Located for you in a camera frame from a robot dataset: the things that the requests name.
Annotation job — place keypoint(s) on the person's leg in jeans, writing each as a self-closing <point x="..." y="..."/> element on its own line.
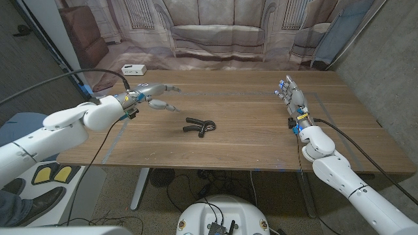
<point x="13" y="209"/>

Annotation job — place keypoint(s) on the white power box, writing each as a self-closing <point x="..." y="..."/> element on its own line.
<point x="134" y="69"/>

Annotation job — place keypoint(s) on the blue leaning panel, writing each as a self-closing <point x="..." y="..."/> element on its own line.
<point x="339" y="32"/>

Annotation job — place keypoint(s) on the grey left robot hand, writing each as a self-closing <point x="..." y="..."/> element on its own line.
<point x="147" y="89"/>

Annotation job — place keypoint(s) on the black round fan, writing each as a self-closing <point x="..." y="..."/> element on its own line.
<point x="162" y="178"/>

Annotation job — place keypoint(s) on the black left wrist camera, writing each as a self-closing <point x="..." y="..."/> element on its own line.
<point x="132" y="113"/>

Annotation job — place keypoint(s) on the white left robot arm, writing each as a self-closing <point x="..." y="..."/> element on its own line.
<point x="65" y="127"/>

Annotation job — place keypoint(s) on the yellow foot pedal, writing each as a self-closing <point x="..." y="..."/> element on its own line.
<point x="42" y="175"/>
<point x="64" y="173"/>

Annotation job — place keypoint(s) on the blue tape piece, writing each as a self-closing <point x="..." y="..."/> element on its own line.
<point x="86" y="89"/>

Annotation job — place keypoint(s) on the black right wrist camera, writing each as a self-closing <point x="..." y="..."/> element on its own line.
<point x="291" y="124"/>

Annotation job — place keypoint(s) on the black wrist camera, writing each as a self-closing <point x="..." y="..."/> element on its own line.
<point x="132" y="113"/>
<point x="291" y="124"/>

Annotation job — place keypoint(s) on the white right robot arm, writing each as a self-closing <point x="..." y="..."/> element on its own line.
<point x="352" y="186"/>

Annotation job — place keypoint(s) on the black device with antenna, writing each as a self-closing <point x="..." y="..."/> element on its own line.
<point x="218" y="228"/>

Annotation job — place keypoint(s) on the printed living room backdrop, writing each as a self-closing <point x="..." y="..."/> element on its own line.
<point x="215" y="32"/>

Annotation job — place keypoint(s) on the black grip strengthener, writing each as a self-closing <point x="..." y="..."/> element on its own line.
<point x="200" y="125"/>

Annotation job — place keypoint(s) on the white robot chest plate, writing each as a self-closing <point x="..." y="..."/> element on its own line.
<point x="65" y="231"/>

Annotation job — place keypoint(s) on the grey table leg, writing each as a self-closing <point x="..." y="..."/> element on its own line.
<point x="307" y="196"/>

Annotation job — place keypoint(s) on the white table leg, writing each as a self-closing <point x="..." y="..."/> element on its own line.
<point x="140" y="189"/>

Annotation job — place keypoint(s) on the white robot torso base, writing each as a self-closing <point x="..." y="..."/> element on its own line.
<point x="228" y="212"/>

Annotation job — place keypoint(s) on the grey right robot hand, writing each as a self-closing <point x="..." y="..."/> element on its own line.
<point x="298" y="99"/>

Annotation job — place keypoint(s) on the white pedal platform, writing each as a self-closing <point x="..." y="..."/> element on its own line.
<point x="85" y="196"/>

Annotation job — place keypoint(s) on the grey tape outline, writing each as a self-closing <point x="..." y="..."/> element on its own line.
<point x="228" y="93"/>

